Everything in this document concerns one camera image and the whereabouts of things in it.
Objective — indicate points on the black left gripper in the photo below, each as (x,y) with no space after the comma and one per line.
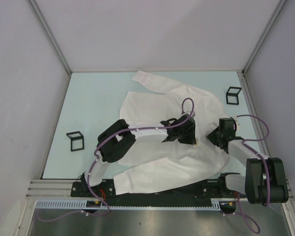
(191,138)

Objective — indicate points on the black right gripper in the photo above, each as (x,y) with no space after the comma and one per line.
(210,136)

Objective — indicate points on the white button-up shirt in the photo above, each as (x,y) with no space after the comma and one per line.
(172,164)

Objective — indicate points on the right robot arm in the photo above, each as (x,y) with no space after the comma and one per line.
(264,181)

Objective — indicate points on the black display box right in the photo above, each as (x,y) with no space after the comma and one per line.
(232,95)

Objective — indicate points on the black display box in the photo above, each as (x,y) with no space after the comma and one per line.
(77,141)
(232,95)

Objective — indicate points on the black display box left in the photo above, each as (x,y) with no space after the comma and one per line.
(77,141)

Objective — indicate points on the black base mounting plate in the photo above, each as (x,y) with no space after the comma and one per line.
(109,188)

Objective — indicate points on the white slotted cable duct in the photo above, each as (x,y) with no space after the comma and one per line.
(94,205)

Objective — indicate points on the aluminium frame rail right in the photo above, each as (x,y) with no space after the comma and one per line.
(265,34)

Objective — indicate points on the aluminium frame rail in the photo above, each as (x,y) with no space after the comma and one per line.
(265,34)
(38,14)

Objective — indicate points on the aluminium frame rail left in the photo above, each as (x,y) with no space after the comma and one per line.
(38,14)

